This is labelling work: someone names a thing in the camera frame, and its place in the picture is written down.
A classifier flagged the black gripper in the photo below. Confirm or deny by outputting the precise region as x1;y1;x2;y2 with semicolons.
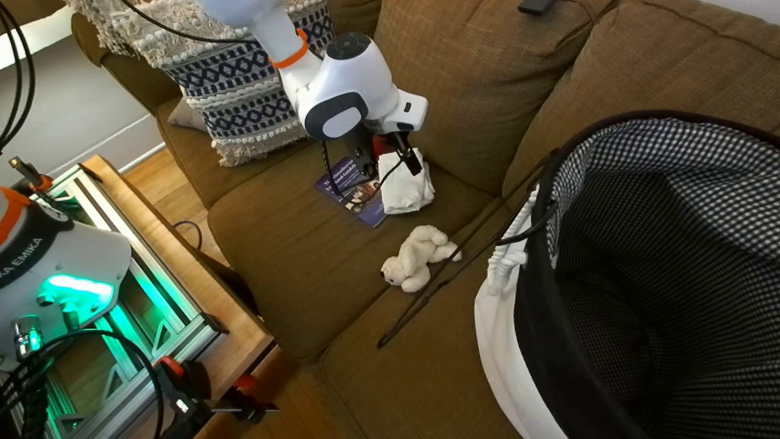
347;125;428;202

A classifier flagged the white towel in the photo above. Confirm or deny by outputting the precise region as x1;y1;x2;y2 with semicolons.
376;147;438;217

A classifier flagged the purple book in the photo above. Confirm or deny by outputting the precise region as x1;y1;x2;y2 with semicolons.
315;153;391;231

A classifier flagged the white plush toy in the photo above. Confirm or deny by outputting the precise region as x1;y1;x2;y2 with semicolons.
379;224;463;295

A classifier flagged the brown fabric sofa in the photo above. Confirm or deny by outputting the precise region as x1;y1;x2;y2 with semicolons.
68;0;780;439

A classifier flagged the fringed cream blue patterned pillow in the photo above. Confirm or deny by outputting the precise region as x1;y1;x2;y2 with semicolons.
68;0;336;172

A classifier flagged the wooden table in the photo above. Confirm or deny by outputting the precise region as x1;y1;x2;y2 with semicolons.
46;153;284;439

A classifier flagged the red black clamp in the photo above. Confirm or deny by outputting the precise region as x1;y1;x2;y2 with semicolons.
215;375;274;427
157;353;215;413

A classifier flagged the white black laundry basket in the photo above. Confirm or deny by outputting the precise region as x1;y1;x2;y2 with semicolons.
376;111;780;439

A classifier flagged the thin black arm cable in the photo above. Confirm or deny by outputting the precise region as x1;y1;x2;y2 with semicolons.
120;0;252;50

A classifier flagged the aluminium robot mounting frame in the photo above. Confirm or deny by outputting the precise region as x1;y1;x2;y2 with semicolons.
45;161;228;439

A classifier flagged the black looped cable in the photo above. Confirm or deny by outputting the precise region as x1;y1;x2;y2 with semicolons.
0;0;39;156

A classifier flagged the black cable bundle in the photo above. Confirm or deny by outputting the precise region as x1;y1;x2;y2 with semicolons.
0;327;172;439

